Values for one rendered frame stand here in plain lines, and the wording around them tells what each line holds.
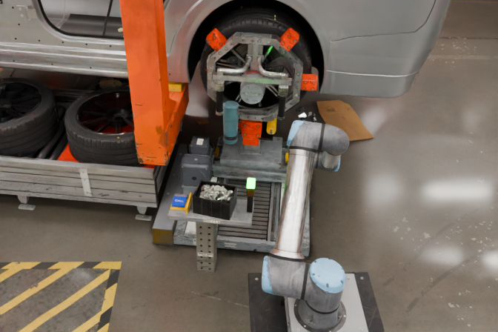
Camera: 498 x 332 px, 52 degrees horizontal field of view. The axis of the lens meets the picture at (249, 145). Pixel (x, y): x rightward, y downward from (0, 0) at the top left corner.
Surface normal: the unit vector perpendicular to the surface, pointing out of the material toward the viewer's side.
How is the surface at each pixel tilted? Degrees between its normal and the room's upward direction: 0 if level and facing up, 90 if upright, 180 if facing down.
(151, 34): 90
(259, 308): 0
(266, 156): 0
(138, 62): 90
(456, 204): 0
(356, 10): 90
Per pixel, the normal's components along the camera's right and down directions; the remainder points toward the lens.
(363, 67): -0.09, 0.59
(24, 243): 0.04, -0.80
